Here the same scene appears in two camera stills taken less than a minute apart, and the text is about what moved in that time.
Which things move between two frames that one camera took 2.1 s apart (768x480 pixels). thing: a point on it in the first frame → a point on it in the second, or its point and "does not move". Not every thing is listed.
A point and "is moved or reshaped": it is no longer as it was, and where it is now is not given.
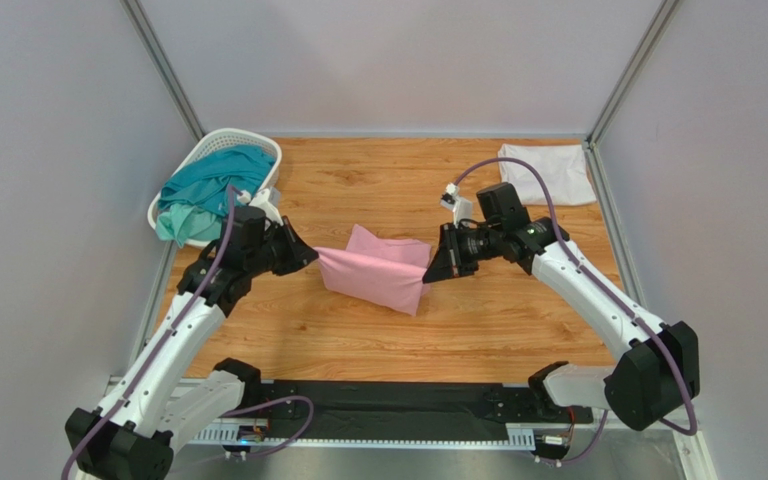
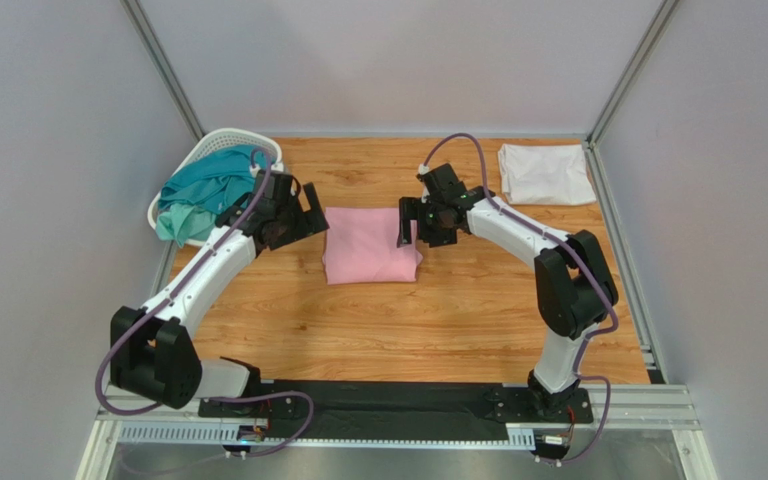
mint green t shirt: [182, 223] does not move
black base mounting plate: [404, 410] does not move
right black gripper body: [454, 247] → [420, 222]
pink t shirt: [382, 272] is moved or reshaped
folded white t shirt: [563, 167] does not move
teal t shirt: [204, 183] does not move
